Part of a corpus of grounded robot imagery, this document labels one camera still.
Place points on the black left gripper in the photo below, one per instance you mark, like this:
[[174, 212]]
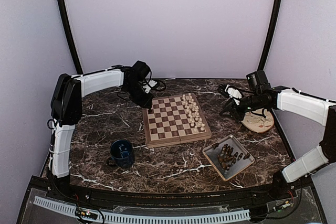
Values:
[[146, 103]]

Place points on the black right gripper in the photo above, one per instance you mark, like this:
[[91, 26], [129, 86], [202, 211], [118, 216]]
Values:
[[237, 114]]

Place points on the wooden folding chess board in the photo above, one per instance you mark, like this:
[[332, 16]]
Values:
[[165, 123]]

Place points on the silver metal tray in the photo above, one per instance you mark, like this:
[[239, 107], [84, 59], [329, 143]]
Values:
[[213, 150]]

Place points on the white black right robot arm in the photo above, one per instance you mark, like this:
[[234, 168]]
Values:
[[261, 95]]

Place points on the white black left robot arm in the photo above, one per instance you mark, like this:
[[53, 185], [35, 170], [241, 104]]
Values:
[[66, 104]]

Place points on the white chess pieces row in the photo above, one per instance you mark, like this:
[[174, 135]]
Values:
[[192, 112]]

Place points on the cream floral ceramic plate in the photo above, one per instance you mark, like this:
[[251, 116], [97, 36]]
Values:
[[255, 122]]

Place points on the dark blue enamel mug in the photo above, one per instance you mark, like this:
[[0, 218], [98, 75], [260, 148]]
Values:
[[121, 154]]

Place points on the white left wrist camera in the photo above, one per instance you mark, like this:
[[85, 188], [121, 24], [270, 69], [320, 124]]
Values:
[[148, 86]]

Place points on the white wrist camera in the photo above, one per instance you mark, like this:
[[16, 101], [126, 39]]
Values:
[[148, 86], [231, 92]]

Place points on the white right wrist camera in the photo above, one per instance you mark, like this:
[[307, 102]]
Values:
[[231, 92]]

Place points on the black left frame post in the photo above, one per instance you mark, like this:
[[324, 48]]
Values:
[[69, 36]]

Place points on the black frame post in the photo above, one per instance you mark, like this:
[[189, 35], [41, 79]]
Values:
[[270, 34], [69, 36]]

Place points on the white slotted cable duct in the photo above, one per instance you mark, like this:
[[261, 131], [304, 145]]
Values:
[[142, 215]]

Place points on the black right frame post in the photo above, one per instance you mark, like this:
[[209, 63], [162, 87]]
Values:
[[270, 34]]

